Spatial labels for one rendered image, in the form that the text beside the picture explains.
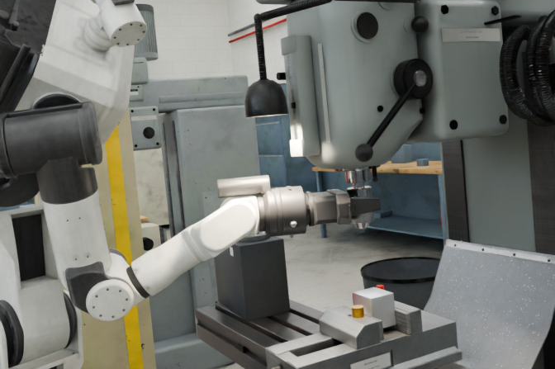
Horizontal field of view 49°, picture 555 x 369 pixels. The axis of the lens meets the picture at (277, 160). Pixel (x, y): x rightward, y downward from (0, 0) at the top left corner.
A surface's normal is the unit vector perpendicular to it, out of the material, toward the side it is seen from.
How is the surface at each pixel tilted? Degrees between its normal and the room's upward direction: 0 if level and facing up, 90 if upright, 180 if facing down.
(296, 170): 90
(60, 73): 95
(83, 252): 108
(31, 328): 81
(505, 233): 90
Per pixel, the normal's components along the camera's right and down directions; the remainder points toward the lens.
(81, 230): 0.32, 0.33
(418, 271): -0.47, 0.03
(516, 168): -0.87, 0.11
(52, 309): 0.72, -0.19
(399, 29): 0.50, 0.00
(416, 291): -0.04, 0.12
